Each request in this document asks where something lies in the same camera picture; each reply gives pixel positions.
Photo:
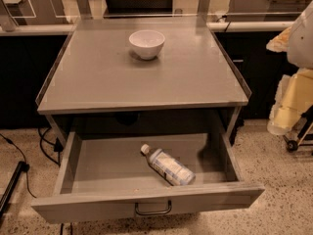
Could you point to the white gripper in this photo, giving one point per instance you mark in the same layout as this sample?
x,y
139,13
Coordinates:
x,y
301,43

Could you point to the blue plastic water bottle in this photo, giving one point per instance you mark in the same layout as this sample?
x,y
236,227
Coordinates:
x,y
167,167

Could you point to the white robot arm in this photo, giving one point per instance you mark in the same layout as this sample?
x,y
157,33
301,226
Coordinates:
x,y
300,50

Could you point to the grey counter cabinet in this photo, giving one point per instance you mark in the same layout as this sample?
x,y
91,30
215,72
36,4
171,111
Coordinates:
x,y
98,73

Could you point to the grey open drawer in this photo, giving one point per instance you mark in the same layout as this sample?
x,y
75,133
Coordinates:
x,y
104,178

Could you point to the wheeled cart base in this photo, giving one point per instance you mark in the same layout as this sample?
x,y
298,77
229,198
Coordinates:
x,y
303,138

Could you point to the white ceramic bowl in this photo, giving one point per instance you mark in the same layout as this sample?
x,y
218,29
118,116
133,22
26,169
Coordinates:
x,y
146,43

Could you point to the dark chair back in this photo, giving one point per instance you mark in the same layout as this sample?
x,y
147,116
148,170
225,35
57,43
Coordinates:
x,y
138,8

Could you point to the black floor bar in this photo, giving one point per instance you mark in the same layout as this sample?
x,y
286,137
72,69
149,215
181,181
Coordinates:
x,y
6,196

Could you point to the metal drawer handle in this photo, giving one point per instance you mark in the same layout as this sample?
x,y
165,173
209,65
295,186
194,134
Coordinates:
x,y
150,209

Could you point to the black power cable cluster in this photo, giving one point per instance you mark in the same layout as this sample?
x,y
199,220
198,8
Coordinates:
x,y
52,150

